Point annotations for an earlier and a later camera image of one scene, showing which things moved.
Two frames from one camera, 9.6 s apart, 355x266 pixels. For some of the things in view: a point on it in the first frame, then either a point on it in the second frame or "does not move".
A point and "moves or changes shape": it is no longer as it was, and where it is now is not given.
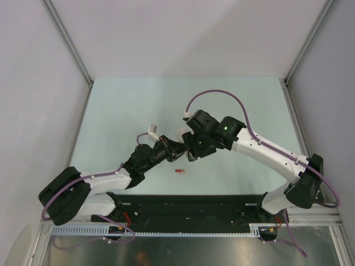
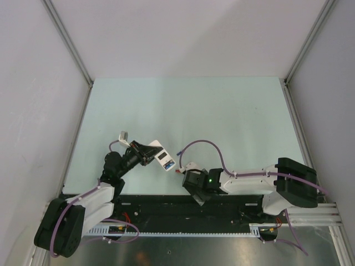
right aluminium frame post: [285, 81] does not move
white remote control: [182, 130] moves or changes shape
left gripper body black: [165, 148] to [136, 154]
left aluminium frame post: [53, 14] does not move
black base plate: [189, 213] does not move
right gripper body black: [198, 145] to [199, 195]
